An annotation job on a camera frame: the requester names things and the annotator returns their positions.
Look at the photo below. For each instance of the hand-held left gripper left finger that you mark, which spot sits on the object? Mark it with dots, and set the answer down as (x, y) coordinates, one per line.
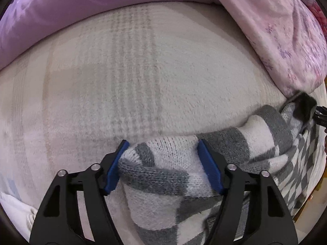
(115, 168)

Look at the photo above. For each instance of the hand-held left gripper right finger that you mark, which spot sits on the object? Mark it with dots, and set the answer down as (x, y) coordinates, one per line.
(210, 168)

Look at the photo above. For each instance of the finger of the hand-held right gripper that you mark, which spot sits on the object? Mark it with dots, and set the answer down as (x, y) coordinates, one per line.
(322, 116)

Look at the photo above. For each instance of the grey white checkered sweater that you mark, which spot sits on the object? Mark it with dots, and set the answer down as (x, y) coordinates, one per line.
(166, 158)

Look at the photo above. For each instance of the white floral bed sheet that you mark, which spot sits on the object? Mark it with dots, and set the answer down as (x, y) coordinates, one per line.
(153, 69)

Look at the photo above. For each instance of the white garment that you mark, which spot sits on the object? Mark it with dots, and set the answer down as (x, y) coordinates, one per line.
(10, 206)

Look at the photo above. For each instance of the purple floral quilt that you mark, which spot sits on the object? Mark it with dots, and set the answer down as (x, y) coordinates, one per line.
(63, 12)

